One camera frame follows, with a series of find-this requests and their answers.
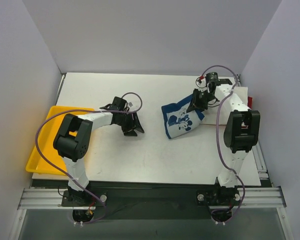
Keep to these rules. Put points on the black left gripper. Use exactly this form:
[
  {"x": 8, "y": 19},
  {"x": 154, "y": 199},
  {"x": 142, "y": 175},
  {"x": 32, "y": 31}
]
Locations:
[{"x": 129, "y": 123}]

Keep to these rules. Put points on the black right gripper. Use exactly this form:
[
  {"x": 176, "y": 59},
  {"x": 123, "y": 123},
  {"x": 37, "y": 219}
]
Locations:
[{"x": 200, "y": 98}]

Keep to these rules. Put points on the blue t shirt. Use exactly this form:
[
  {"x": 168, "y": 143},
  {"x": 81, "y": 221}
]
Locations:
[{"x": 177, "y": 121}]

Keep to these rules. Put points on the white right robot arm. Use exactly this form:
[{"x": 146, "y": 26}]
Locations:
[{"x": 236, "y": 124}]

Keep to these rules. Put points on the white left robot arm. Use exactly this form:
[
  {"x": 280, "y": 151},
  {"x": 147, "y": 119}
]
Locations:
[{"x": 74, "y": 134}]

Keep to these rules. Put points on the white folded t shirt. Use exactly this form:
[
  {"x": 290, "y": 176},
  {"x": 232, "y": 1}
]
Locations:
[{"x": 237, "y": 101}]

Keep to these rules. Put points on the red folded t shirt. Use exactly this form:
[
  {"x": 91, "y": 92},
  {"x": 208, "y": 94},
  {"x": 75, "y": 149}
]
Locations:
[{"x": 249, "y": 102}]

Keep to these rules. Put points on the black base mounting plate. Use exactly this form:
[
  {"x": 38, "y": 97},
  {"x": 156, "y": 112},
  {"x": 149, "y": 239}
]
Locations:
[{"x": 152, "y": 203}]

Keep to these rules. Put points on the aluminium frame rail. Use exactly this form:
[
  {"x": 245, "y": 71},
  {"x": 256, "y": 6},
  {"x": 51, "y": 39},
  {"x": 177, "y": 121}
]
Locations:
[{"x": 49, "y": 198}]

